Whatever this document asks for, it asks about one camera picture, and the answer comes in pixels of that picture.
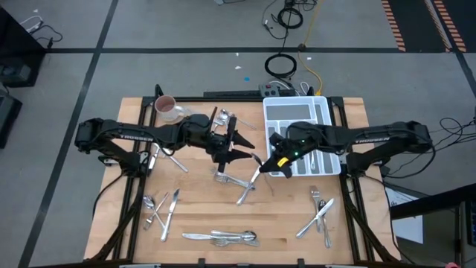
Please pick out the white paper sheet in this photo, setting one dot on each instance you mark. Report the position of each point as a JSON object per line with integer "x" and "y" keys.
{"x": 407, "y": 227}

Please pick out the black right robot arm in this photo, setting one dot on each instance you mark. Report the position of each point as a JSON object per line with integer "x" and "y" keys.
{"x": 372, "y": 136}

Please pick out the white cutlery tray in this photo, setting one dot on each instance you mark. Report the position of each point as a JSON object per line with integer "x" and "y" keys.
{"x": 297, "y": 101}

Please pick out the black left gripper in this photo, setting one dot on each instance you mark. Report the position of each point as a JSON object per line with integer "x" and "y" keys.
{"x": 221, "y": 143}

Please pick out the black box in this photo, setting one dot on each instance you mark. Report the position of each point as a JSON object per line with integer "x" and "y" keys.
{"x": 7, "y": 119}

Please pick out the black orange-striped floor mat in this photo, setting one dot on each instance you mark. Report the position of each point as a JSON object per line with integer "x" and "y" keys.
{"x": 416, "y": 22}

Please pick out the black aluminium table frame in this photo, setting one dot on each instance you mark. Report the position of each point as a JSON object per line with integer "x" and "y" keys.
{"x": 223, "y": 99}

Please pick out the black cabinet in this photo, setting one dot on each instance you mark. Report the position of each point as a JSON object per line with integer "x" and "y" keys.
{"x": 18, "y": 44}

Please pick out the long black bar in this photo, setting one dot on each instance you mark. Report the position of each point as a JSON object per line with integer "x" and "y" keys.
{"x": 230, "y": 94}

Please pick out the grey power strip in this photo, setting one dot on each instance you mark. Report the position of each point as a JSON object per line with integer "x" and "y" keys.
{"x": 269, "y": 91}

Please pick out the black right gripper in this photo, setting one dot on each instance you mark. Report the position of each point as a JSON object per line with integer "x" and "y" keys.
{"x": 294, "y": 143}

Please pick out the dark monitor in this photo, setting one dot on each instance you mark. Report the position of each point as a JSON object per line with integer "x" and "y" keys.
{"x": 472, "y": 223}

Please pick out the black desk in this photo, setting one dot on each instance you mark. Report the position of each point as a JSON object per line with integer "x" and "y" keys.
{"x": 431, "y": 203}

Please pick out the grey device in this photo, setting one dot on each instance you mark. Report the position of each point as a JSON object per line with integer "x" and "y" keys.
{"x": 15, "y": 73}

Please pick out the white mug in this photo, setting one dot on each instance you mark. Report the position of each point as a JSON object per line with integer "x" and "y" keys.
{"x": 165, "y": 108}

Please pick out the silver spoon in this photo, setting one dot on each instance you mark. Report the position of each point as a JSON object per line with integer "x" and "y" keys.
{"x": 312, "y": 162}
{"x": 230, "y": 234}
{"x": 148, "y": 202}
{"x": 224, "y": 116}
{"x": 327, "y": 238}

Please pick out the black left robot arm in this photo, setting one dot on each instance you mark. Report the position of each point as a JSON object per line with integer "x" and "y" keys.
{"x": 126, "y": 132}

